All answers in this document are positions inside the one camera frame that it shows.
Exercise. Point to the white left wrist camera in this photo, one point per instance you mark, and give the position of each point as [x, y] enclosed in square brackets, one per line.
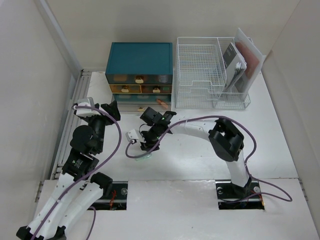
[85, 108]

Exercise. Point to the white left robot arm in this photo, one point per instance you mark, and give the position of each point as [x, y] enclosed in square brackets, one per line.
[79, 184]

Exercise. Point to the white wire desk organizer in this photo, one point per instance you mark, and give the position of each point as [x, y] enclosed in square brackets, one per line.
[200, 75]

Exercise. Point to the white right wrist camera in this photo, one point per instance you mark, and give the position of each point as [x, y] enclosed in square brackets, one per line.
[132, 136]

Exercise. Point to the teal drawer cabinet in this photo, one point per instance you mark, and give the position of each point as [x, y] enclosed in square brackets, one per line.
[138, 73]

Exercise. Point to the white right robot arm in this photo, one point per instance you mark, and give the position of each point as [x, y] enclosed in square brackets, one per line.
[227, 141]

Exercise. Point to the aluminium rail frame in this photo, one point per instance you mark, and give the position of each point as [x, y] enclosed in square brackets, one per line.
[62, 149]

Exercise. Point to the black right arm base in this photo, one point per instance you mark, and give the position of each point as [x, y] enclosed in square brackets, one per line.
[233, 197]

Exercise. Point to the clear mesh zip pouch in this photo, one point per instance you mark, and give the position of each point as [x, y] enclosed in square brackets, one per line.
[254, 61]

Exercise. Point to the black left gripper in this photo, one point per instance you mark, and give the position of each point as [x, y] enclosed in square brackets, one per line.
[111, 109]

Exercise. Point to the Canon setup guide booklet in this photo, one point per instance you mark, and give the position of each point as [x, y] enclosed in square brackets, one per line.
[235, 66]

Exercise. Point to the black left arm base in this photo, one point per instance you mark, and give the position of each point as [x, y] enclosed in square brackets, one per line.
[116, 200]

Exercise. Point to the orange transparent stapler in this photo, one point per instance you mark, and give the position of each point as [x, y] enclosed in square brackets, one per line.
[162, 103]

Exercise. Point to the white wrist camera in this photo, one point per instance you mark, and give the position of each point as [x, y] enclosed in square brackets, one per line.
[85, 108]
[132, 136]

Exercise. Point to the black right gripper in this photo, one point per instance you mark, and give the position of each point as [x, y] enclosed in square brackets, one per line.
[146, 145]

